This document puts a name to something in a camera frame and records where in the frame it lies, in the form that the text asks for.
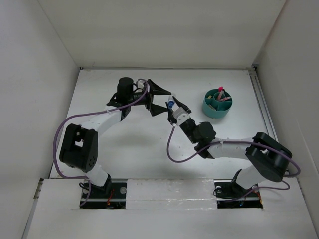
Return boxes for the purple pastel pen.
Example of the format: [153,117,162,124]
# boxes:
[217,91,223,101]

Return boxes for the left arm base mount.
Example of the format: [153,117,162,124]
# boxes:
[80,179,127,210]

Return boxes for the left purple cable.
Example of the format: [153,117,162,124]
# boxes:
[53,78,150,209]

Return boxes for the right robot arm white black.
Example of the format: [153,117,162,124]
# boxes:
[166,96,292,196]

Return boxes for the teal round compartment organizer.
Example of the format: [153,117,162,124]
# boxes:
[202,88,233,119]

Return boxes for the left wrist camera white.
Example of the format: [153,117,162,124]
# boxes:
[136,79,146,89]

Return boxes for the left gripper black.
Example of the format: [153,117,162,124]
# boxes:
[128,81,170,115]

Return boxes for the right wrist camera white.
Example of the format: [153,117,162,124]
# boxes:
[172,107,190,126]

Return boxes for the clear glue bottle blue cap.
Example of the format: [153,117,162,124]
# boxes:
[167,94,175,109]

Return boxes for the blue cap black highlighter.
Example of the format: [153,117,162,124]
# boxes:
[222,90,230,98]

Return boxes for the aluminium rail right side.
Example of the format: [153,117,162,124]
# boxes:
[247,65,278,141]

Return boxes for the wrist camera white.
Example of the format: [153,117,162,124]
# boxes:
[172,107,190,126]
[136,79,146,89]

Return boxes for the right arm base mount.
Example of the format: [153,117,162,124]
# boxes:
[213,169,263,209]

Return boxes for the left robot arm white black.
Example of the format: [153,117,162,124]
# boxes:
[59,77,171,198]

